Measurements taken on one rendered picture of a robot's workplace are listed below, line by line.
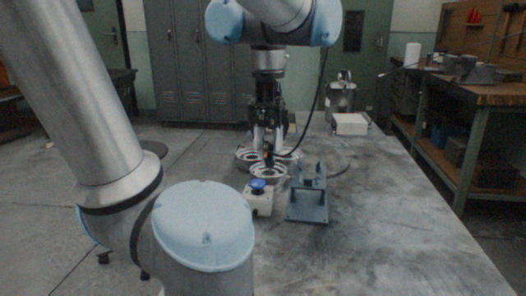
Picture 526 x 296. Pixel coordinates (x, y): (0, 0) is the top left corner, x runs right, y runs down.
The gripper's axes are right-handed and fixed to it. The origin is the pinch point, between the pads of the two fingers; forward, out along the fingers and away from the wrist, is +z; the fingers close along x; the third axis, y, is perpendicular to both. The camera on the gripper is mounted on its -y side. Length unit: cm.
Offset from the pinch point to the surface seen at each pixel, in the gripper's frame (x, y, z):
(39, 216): -170, -85, 94
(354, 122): 30, -88, 17
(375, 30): 66, -304, -23
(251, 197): -2.8, 7.0, 8.6
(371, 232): 24.3, 9.4, 13.0
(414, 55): 88, -224, -4
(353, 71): 48, -303, 21
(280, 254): 5.7, 19.9, 13.1
